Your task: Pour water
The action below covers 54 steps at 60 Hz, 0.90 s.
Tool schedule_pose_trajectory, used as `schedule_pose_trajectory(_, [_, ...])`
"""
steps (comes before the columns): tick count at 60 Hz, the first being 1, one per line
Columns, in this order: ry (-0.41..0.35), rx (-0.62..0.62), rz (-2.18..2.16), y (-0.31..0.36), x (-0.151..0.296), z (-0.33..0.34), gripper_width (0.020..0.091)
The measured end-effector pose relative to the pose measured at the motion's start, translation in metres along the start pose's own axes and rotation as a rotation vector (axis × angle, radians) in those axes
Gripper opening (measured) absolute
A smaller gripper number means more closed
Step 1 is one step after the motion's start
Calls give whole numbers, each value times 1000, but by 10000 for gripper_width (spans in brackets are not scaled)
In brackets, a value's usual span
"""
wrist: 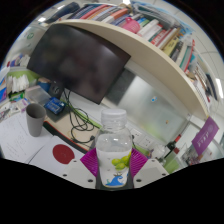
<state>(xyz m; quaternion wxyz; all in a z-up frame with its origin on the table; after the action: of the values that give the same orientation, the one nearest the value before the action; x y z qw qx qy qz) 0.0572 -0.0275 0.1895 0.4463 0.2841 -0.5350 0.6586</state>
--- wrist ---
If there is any grey cup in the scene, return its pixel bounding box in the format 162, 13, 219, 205
25, 103, 47, 138

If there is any purple hanging sign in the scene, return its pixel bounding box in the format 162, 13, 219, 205
191, 116, 220, 156

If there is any white round jar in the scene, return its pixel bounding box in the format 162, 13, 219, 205
151, 144, 166, 160

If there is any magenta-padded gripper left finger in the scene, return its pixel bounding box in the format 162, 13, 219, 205
61, 147, 100, 190

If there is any clear plastic water bottle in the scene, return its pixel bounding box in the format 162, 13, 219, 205
94, 108, 134, 189

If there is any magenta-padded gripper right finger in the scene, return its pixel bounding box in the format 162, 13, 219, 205
128, 147, 170, 189

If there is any white tissue stack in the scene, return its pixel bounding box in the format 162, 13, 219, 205
6, 74, 31, 94

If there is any flat round red coaster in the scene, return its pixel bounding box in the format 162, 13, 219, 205
52, 143, 76, 165

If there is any black computer monitor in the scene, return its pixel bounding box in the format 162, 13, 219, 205
26, 23, 132, 105

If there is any white wall socket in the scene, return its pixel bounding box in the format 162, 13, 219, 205
139, 134, 154, 150
130, 128, 143, 141

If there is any dark wine bottle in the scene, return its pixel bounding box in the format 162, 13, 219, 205
165, 134, 183, 158

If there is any blue circuit board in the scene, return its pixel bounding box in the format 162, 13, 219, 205
43, 97, 66, 115

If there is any printed white paper sheet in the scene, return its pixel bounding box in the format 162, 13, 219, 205
0, 111, 54, 164

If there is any blue round container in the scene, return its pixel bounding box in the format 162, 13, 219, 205
36, 78, 52, 93

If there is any clear plastic box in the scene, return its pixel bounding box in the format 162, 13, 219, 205
24, 85, 52, 105

